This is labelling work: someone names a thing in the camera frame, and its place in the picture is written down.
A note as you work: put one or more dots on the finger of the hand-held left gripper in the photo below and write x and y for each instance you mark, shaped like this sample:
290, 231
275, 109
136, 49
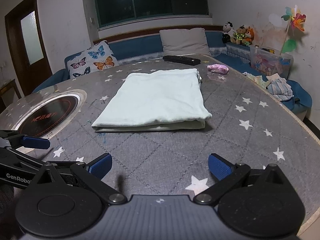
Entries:
35, 142
20, 157

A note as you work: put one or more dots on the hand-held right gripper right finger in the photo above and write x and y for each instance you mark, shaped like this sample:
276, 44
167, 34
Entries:
220, 166

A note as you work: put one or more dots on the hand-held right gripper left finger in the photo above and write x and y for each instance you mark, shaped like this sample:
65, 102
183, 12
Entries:
101, 166

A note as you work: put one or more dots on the light green garment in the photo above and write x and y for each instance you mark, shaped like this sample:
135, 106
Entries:
155, 97

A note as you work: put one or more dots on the striped clothes pile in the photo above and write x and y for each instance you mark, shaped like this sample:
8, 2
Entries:
281, 88

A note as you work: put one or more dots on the round built-in cooktop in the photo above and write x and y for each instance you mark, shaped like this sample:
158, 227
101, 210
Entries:
50, 112

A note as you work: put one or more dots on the wooden side table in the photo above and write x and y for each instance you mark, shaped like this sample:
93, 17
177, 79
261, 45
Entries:
8, 92

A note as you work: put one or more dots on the brown wooden door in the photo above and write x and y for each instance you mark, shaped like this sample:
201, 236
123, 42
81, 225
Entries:
15, 55

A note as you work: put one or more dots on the small pink cloth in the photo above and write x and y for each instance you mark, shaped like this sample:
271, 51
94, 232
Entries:
217, 68

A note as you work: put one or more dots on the butterfly print pillow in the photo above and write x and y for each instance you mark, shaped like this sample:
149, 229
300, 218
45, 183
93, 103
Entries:
92, 60

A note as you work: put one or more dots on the black remote control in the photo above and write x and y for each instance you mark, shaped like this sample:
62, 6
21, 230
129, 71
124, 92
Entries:
181, 60

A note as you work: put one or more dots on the clear plastic toy box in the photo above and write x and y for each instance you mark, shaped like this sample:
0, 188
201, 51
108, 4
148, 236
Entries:
270, 63

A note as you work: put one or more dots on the blue sofa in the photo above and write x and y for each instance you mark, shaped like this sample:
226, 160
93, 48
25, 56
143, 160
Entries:
137, 46

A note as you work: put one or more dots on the grey pillow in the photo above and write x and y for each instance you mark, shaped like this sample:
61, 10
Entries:
183, 42

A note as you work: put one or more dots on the bear plush toy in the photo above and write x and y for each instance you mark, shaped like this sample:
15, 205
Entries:
239, 36

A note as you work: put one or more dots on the orange fox plush toy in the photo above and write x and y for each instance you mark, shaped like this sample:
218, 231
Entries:
249, 36

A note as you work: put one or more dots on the colourful pinwheel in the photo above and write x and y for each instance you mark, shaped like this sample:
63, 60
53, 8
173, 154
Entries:
296, 20

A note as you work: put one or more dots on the dark window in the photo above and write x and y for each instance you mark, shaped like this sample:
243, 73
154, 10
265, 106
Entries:
150, 0

